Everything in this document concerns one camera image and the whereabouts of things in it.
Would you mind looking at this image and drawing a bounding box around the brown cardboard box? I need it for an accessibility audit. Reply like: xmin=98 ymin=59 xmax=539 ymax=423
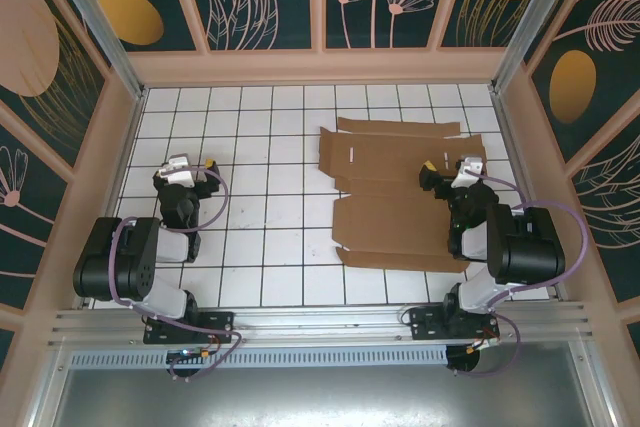
xmin=317 ymin=116 xmax=487 ymax=274

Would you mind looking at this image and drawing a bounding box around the grey metal sheet panel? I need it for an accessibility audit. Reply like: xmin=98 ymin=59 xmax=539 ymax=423
xmin=29 ymin=339 xmax=617 ymax=427

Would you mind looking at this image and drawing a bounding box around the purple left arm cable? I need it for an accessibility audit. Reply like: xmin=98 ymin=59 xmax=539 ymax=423
xmin=107 ymin=166 xmax=245 ymax=383

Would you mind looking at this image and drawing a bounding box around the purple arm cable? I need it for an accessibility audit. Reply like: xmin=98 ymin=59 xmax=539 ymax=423
xmin=107 ymin=166 xmax=245 ymax=383
xmin=452 ymin=171 xmax=590 ymax=378

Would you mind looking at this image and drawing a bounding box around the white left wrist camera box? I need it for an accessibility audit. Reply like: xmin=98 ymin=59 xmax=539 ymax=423
xmin=158 ymin=154 xmax=197 ymax=185

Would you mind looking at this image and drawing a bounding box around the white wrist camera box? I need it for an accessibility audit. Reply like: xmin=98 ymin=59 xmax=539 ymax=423
xmin=158 ymin=154 xmax=197 ymax=185
xmin=455 ymin=156 xmax=487 ymax=189

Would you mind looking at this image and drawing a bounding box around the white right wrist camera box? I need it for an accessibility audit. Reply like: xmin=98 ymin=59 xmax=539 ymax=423
xmin=455 ymin=156 xmax=487 ymax=189

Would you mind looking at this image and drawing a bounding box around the aluminium side rail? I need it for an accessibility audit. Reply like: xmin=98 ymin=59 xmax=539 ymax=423
xmin=492 ymin=90 xmax=572 ymax=302

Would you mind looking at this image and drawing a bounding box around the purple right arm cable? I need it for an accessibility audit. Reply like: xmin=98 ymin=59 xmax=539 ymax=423
xmin=452 ymin=171 xmax=590 ymax=378

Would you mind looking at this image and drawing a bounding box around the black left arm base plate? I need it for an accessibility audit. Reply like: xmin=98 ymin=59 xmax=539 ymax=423
xmin=143 ymin=310 xmax=236 ymax=346

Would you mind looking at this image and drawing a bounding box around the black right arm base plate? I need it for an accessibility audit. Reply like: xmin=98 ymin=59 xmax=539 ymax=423
xmin=408 ymin=306 xmax=501 ymax=344

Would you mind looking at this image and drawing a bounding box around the aluminium front rail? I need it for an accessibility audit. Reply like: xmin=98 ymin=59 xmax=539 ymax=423
xmin=47 ymin=300 xmax=595 ymax=349

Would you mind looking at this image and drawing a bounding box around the aluminium corner post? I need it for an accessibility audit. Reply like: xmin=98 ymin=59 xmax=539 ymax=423
xmin=489 ymin=0 xmax=575 ymax=94
xmin=39 ymin=0 xmax=147 ymax=101

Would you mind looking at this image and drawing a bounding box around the grey slotted cable duct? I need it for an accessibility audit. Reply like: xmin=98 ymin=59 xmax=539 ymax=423
xmin=69 ymin=344 xmax=450 ymax=369

